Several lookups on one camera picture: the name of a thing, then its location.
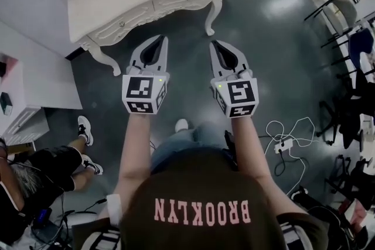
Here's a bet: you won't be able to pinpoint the black waist device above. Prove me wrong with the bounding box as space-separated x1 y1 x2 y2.
224 130 238 170

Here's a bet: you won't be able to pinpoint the black office chair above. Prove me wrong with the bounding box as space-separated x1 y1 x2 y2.
316 67 375 150

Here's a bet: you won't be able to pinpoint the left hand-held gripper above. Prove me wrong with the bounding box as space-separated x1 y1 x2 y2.
121 35 171 117

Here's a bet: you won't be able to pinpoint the black cable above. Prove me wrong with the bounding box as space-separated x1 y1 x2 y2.
79 198 108 213

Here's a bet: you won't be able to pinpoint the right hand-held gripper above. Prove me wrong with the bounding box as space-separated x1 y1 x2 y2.
209 40 259 119

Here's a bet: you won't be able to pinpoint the person's left forearm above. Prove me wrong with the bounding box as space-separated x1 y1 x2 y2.
112 112 159 197

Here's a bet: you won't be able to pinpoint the white cabinet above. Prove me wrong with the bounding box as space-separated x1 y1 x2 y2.
0 22 83 146

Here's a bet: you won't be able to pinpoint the blue chair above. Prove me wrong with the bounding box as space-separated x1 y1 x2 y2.
336 28 375 80

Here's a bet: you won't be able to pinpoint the grey chair black legs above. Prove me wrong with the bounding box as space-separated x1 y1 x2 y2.
304 0 358 49

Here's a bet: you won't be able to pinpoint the dark shirt pink lettering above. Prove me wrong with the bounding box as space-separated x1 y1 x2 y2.
71 171 329 250

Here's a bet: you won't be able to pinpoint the white power strip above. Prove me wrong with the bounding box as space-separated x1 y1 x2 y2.
274 138 294 155

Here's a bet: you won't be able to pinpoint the white cable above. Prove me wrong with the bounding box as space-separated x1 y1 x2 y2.
265 117 322 197

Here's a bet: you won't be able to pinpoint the dark green small box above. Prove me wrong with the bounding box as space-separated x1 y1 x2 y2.
0 92 13 115

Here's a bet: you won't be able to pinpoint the person's left white shoe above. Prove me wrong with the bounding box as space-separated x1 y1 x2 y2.
175 118 189 133

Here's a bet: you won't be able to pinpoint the person's right forearm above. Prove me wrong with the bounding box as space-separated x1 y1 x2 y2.
230 115 282 194

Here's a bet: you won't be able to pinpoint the person's blue jeans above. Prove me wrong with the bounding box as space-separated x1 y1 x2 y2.
151 122 232 173

